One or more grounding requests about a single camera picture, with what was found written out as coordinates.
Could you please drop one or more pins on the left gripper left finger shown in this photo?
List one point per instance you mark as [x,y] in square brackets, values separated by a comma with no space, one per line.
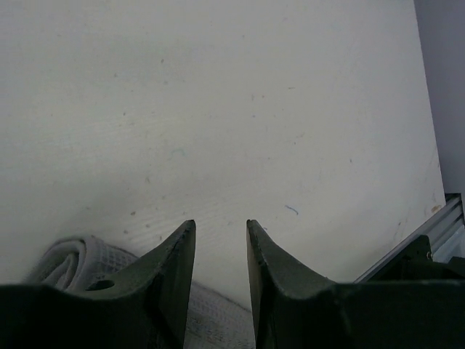
[142,306]

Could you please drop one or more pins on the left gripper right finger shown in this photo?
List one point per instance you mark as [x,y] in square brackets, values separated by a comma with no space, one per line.
[295,307]

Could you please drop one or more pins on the grey towel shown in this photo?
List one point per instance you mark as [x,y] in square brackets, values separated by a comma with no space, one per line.
[75,263]

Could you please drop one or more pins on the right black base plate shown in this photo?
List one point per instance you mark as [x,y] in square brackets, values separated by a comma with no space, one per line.
[414,262]

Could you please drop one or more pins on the aluminium mounting rail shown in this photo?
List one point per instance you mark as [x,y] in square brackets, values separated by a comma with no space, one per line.
[439,239]

